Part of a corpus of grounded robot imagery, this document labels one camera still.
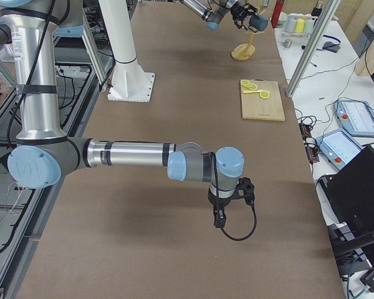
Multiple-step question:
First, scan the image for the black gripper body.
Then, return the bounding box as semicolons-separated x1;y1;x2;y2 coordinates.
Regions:
230;3;252;22
208;184;241;212

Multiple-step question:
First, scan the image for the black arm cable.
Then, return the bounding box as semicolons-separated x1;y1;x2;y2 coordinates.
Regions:
210;152;258;242

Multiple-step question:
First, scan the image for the bamboo cutting board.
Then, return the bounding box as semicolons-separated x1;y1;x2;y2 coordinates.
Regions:
240;79;285;121

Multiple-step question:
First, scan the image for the black monitor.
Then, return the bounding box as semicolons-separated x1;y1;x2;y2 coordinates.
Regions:
320;146;374;268

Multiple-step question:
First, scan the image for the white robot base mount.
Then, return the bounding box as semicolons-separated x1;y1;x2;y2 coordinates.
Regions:
99;0;155;103

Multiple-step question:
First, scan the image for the wooden cup rack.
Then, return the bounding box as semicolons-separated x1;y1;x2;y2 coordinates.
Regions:
231;9;263;62

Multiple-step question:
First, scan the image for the teach pendant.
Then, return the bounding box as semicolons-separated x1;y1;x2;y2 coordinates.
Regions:
316;129;363;170
335;100;374;138

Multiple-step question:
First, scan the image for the teach pendant near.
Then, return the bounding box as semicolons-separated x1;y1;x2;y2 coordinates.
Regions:
316;129;363;170

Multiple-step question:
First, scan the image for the blue mug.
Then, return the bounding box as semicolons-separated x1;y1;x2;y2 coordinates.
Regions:
248;14;268;32

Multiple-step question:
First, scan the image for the red bottle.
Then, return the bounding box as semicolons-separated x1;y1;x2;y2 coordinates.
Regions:
271;0;284;28

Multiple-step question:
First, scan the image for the yellow cup on tray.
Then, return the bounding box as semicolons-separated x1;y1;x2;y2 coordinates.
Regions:
294;18;305;34

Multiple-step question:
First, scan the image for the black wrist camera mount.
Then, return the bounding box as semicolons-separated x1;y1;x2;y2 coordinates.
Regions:
236;177;255;206

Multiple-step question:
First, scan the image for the yellow plastic knife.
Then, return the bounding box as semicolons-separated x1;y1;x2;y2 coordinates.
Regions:
242;90;262;94

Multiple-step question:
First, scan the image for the black power strip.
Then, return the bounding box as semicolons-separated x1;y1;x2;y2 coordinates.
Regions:
299;123;319;164

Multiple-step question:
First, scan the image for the lemon slice front of pair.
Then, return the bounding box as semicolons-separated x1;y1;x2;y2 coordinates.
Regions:
259;90;271;99

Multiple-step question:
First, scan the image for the teach pendant far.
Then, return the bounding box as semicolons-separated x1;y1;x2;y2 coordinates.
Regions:
335;100;374;138

